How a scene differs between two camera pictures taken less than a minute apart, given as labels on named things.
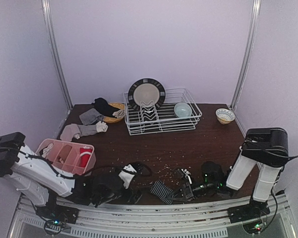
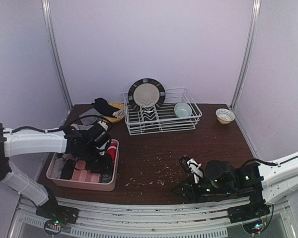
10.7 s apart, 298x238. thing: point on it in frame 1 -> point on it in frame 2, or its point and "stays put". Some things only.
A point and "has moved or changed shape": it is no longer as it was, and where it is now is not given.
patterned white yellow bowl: (225, 116) stays put
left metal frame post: (46, 14) stays put
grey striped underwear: (91, 117) stays put
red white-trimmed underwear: (85, 153) has moved or changed shape
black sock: (102, 106) stays put
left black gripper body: (133, 194) -> (99, 163)
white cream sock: (118, 114) stays put
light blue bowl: (183, 109) stays put
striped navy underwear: (163, 191) has moved or changed shape
